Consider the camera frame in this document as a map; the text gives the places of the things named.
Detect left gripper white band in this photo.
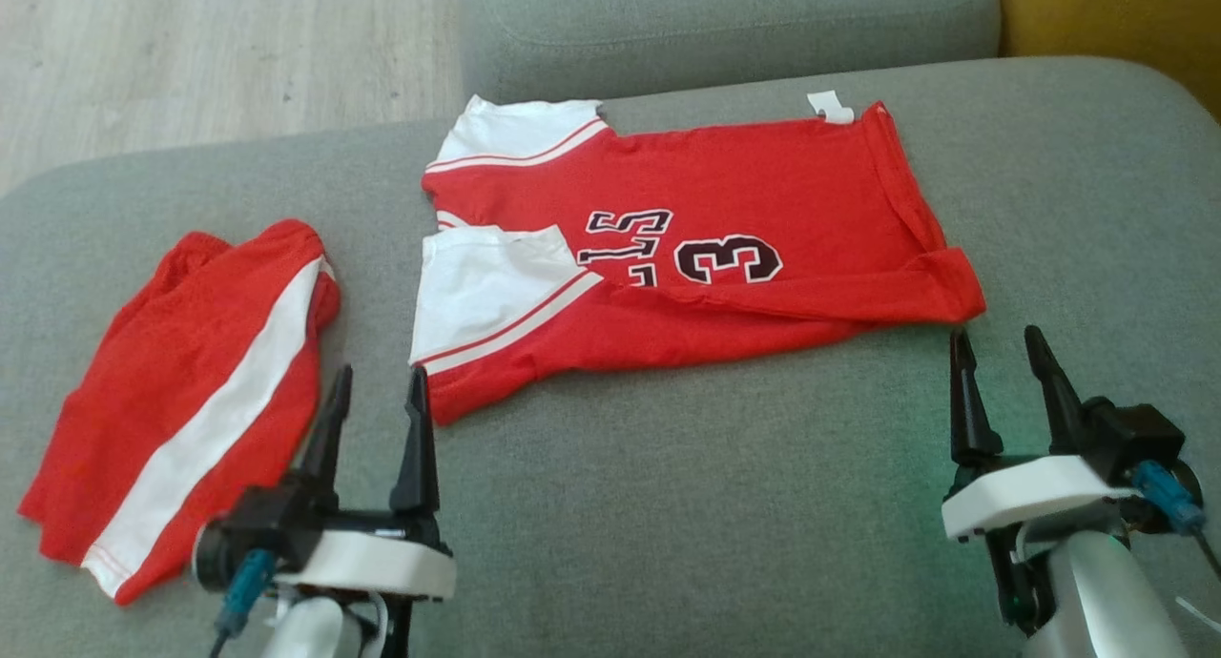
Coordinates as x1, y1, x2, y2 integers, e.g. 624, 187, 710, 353
277, 363, 458, 602

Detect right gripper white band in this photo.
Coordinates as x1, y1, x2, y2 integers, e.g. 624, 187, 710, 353
941, 324, 1143, 545

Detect red shorts with white stripe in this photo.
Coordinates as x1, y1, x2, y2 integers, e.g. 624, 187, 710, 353
17, 217, 342, 607

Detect red jersey with number print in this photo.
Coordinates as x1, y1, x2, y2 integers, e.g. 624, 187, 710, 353
408, 91, 988, 427

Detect yellow sofa backrest cushion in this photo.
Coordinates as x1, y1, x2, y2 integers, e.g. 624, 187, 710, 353
995, 0, 1221, 123

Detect right camera cable teal connector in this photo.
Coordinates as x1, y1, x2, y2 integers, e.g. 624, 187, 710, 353
1130, 460, 1221, 583

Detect camera cable teal connector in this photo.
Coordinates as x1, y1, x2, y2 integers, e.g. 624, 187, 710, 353
208, 547, 280, 658
1130, 460, 1221, 583

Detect left camera cable teal connector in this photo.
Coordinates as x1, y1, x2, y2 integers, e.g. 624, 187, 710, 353
208, 547, 280, 658

